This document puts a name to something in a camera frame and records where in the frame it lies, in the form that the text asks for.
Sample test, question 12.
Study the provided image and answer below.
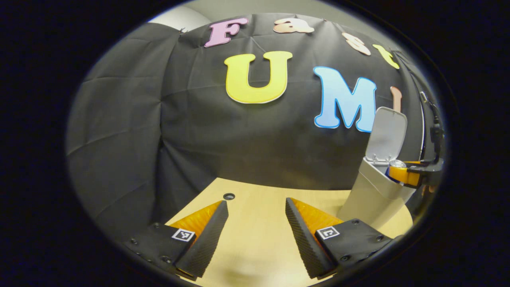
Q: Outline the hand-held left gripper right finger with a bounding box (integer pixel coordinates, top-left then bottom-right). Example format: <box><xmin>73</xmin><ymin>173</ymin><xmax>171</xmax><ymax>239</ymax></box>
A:
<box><xmin>285</xmin><ymin>197</ymin><xmax>395</xmax><ymax>279</ymax></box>

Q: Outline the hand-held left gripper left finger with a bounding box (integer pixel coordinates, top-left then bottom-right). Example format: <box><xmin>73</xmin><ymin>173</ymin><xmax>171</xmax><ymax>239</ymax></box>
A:
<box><xmin>127</xmin><ymin>200</ymin><xmax>230</xmax><ymax>281</ymax></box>

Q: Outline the wooden desktop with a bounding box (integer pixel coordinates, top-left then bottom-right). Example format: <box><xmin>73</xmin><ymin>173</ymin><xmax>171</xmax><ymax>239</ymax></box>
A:
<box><xmin>165</xmin><ymin>177</ymin><xmax>414</xmax><ymax>287</ymax></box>

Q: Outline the white desktop garbage bin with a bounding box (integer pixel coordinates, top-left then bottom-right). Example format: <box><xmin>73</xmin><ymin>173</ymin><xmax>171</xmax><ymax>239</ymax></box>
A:
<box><xmin>337</xmin><ymin>106</ymin><xmax>417</xmax><ymax>230</ymax></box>

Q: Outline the black backdrop cloth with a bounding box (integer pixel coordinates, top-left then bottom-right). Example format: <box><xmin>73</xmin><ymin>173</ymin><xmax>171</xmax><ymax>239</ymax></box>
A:
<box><xmin>66</xmin><ymin>14</ymin><xmax>439</xmax><ymax>244</ymax></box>

